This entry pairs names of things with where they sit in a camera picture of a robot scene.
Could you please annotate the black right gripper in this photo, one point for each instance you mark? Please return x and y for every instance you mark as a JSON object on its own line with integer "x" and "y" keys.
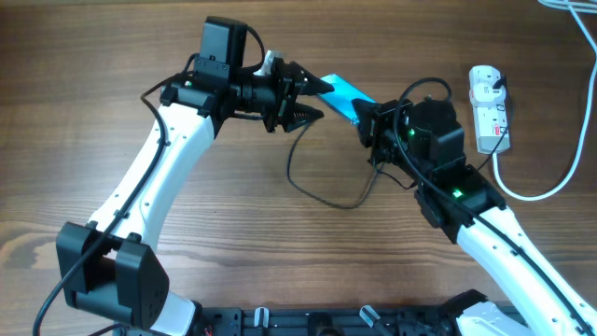
{"x": 373, "y": 118}

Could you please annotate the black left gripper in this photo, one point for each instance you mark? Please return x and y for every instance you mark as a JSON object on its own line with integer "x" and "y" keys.
{"x": 285, "y": 96}

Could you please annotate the blue Samsung Galaxy smartphone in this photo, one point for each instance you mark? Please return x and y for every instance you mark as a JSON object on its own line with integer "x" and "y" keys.
{"x": 340, "y": 100}

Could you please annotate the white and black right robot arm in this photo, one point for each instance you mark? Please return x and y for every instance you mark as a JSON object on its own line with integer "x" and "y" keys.
{"x": 426, "y": 141}

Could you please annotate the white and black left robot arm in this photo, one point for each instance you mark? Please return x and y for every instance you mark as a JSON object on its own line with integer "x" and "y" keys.
{"x": 109, "y": 265}

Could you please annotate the white USB charger plug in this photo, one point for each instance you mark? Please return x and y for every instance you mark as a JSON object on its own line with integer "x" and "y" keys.
{"x": 485, "y": 95}

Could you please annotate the white power strip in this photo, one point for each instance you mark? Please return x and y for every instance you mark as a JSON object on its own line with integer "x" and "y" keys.
{"x": 490, "y": 122}

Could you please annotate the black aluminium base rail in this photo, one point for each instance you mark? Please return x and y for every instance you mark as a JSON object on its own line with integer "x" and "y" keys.
{"x": 262, "y": 321}

